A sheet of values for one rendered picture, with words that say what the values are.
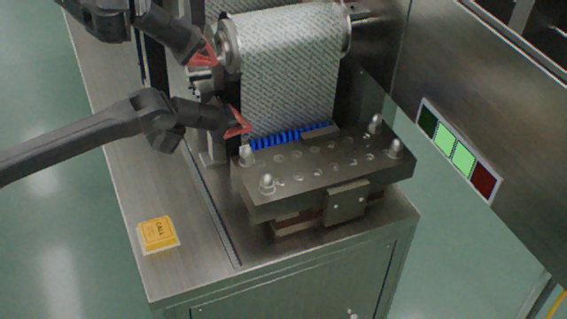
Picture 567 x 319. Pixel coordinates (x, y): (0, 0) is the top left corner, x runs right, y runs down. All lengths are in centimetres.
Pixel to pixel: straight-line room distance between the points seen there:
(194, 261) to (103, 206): 142
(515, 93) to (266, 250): 61
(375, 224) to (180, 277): 46
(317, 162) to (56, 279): 143
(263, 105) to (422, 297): 132
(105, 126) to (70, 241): 145
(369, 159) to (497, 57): 43
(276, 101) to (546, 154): 59
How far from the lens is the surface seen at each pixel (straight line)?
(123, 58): 186
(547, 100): 94
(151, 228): 129
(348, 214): 130
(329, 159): 128
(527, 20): 96
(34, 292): 242
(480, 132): 107
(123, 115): 112
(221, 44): 120
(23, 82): 347
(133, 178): 143
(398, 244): 144
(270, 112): 129
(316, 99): 132
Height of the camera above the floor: 190
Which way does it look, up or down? 44 degrees down
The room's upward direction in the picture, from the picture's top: 3 degrees clockwise
